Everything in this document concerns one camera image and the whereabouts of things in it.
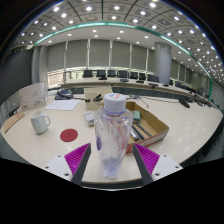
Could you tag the flat round red coaster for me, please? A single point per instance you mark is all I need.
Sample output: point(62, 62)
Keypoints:
point(69, 135)

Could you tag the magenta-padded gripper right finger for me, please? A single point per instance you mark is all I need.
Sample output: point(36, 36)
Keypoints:
point(148, 159)

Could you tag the white ceramic mug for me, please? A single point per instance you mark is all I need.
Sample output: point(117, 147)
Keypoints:
point(38, 122)

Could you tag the clear plastic water bottle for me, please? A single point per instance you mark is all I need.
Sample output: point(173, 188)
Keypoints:
point(113, 133)

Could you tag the brown paper envelope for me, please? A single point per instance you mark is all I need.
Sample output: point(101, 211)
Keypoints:
point(11, 122)

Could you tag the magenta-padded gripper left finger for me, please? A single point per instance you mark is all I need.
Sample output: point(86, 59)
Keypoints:
point(76, 159)

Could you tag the group of ceiling lights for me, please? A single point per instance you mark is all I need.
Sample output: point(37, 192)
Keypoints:
point(88, 8)

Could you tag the white paper sheet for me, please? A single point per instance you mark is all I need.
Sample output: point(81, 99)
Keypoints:
point(62, 104)

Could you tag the small beige open box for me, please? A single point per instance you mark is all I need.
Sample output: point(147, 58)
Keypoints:
point(90, 102)

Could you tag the white remote control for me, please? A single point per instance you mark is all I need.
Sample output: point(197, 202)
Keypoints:
point(89, 118)

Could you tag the black stapler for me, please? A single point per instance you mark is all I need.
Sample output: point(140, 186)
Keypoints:
point(97, 98)

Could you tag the brown red-labelled cardboard box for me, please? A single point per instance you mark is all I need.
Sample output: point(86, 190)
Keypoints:
point(148, 140)

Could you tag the black tabletop microphone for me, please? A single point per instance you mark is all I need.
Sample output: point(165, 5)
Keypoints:
point(184, 103)

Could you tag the black desk telephone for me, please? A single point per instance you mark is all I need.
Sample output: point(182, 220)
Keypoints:
point(64, 94)

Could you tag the small green box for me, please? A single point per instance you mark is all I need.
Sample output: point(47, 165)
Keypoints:
point(136, 115)

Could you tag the large white printed box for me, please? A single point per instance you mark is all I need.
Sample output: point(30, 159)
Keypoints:
point(31, 96)

